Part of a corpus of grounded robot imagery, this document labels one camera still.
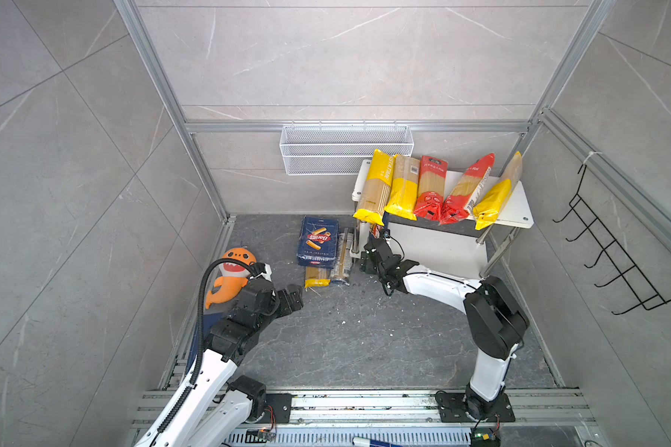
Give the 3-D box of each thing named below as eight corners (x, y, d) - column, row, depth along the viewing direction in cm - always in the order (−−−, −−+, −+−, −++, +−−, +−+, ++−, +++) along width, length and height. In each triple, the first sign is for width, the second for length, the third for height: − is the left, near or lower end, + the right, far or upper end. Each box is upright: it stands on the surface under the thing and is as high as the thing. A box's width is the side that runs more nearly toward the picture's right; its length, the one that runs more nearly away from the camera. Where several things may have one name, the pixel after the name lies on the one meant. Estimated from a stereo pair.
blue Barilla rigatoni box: (298, 272, 103) (295, 258, 96) (303, 230, 116) (301, 216, 109) (338, 272, 103) (338, 259, 96) (338, 230, 116) (338, 216, 109)
